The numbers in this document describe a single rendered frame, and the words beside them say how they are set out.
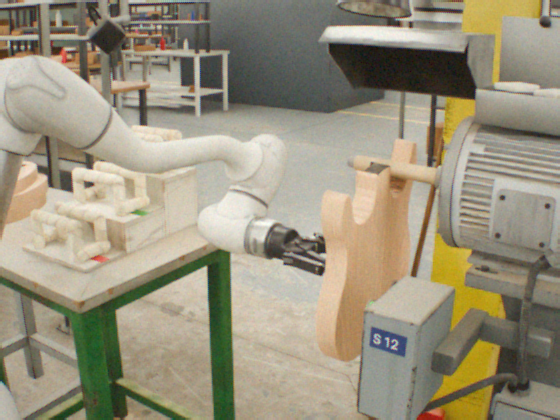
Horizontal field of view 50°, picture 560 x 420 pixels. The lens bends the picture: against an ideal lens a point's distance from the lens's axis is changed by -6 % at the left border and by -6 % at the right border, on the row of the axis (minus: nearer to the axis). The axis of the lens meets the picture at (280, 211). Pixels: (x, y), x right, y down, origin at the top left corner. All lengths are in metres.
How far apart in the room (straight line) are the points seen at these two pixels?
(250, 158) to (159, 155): 0.26
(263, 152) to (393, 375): 0.66
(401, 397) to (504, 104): 0.52
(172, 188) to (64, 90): 0.78
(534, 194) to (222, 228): 0.70
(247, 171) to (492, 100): 0.59
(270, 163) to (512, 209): 0.62
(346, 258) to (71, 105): 0.55
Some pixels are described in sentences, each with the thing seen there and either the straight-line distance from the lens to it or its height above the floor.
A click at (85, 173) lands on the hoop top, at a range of 1.79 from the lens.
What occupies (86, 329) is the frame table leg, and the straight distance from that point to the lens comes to 1.52.
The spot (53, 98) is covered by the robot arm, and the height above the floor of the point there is 1.43.
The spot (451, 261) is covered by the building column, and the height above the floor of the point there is 0.71.
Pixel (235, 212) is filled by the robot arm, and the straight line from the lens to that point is 1.43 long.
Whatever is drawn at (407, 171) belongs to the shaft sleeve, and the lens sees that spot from 1.26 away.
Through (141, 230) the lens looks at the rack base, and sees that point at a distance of 1.73.
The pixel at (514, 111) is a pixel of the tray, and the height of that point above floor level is 1.41.
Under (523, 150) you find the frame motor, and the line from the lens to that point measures 1.12.
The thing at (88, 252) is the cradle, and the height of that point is 0.97.
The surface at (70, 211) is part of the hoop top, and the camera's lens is 1.75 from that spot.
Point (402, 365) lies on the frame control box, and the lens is 1.00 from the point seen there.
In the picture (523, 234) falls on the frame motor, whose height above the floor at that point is 1.22.
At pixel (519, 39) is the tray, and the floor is 1.52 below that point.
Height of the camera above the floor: 1.57
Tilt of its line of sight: 18 degrees down
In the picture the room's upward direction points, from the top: 1 degrees clockwise
